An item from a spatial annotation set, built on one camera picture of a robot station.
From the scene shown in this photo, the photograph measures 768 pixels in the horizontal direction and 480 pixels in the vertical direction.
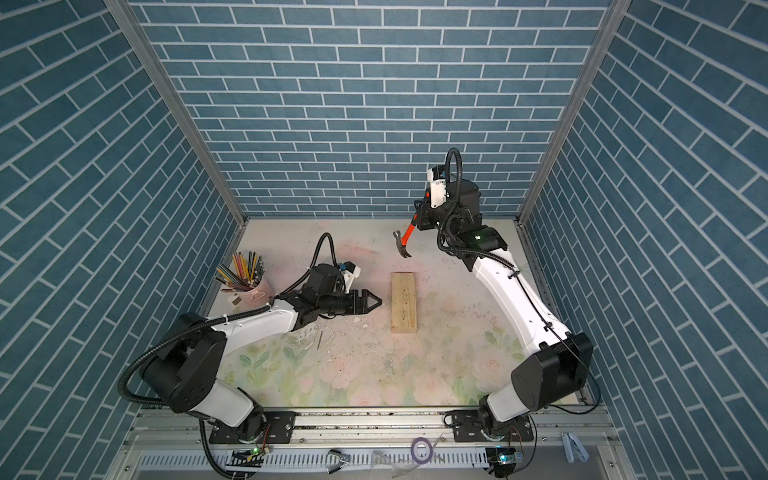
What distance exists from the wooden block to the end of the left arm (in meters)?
0.15

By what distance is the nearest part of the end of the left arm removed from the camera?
771 mm

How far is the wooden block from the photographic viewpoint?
90 cm
